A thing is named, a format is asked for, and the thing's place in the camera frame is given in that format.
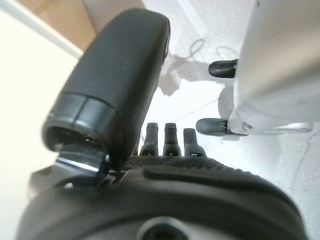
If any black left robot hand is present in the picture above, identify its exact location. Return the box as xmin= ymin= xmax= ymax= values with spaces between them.
xmin=14 ymin=8 xmax=305 ymax=240

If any black robot foot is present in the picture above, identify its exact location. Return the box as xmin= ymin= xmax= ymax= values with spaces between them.
xmin=195 ymin=117 xmax=229 ymax=138
xmin=208 ymin=58 xmax=239 ymax=78

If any black left robot foot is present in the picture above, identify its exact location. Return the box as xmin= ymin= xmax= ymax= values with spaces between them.
xmin=195 ymin=117 xmax=229 ymax=138

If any white kitchen counter cabinet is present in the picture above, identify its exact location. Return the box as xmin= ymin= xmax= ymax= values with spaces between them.
xmin=0 ymin=0 xmax=101 ymax=226

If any black right robot foot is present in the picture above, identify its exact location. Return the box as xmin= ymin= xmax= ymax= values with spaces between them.
xmin=208 ymin=58 xmax=239 ymax=78

